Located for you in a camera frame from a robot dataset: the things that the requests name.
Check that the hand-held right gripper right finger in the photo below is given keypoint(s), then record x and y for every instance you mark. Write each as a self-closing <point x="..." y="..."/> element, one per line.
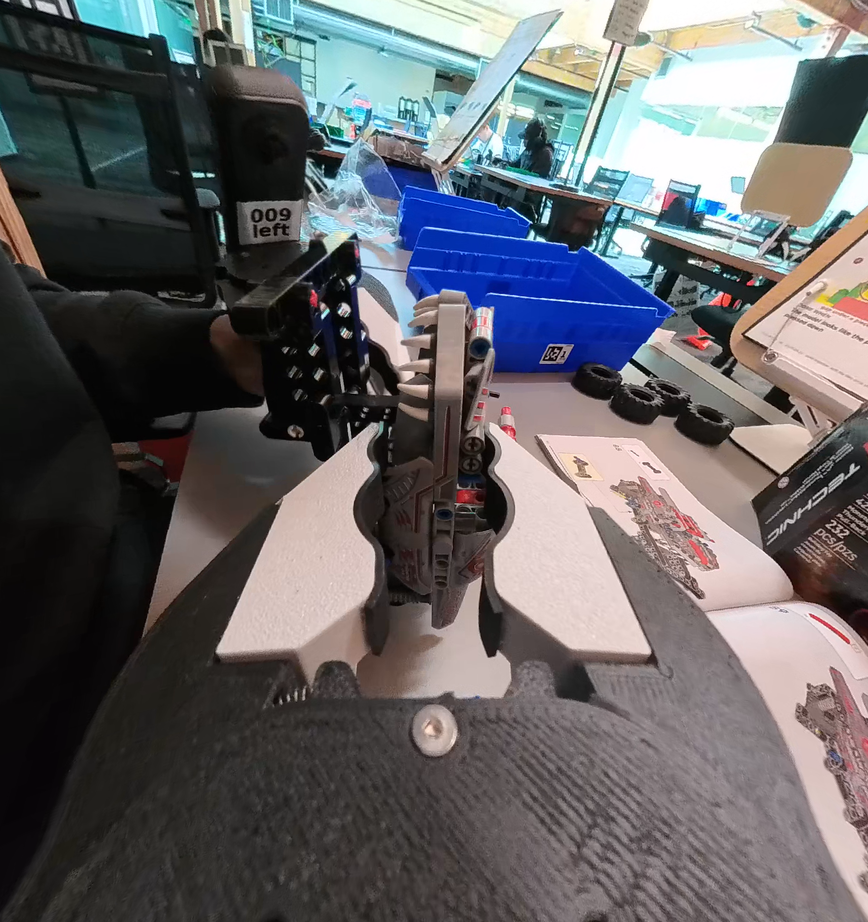
<point x="578" y="576"/>

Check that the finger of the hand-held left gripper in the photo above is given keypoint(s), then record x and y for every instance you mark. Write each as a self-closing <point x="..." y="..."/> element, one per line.
<point x="376" y="328"/>

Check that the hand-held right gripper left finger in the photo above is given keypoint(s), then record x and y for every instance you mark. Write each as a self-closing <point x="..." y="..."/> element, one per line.
<point x="297" y="576"/>

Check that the grey black toy brick model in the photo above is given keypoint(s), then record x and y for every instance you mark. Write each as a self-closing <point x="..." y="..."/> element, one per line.
<point x="434" y="461"/>

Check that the person's left hand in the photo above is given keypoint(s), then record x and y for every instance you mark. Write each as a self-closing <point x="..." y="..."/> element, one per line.
<point x="236" y="353"/>

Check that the clear plastic bag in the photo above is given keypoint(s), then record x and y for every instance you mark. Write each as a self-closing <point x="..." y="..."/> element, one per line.
<point x="355" y="187"/>

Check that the blue storage bin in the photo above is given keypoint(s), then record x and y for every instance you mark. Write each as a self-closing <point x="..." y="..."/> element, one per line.
<point x="585" y="317"/>
<point x="463" y="216"/>

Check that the black mesh office chair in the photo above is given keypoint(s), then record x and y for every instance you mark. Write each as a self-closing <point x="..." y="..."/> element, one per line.
<point x="103" y="144"/>

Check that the white instruction booklet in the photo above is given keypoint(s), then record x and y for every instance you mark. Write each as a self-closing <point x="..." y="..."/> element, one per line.
<point x="751" y="569"/>

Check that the white standing board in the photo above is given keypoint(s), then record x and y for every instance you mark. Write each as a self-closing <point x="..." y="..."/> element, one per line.
<point x="491" y="93"/>

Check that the black toy set box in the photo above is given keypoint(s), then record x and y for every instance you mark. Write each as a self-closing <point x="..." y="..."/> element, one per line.
<point x="823" y="518"/>

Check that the person's black clothing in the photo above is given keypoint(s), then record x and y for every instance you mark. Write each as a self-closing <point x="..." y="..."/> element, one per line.
<point x="31" y="576"/>

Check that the grey panel on black stand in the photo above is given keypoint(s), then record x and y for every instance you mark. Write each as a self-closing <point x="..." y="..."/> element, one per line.
<point x="607" y="93"/>

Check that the white printed instruction sheet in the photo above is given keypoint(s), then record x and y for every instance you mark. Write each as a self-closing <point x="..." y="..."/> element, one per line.
<point x="837" y="338"/>

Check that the beige standing board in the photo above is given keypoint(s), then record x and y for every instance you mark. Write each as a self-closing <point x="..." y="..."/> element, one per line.
<point x="794" y="180"/>

